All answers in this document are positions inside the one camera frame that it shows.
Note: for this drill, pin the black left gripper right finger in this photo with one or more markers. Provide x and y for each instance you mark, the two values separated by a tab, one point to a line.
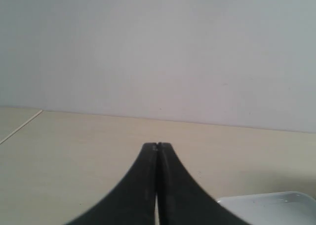
181	201

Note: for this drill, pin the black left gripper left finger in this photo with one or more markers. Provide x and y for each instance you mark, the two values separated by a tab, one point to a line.
132	201

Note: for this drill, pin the white plastic tray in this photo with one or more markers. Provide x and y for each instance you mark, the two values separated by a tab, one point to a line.
278	208

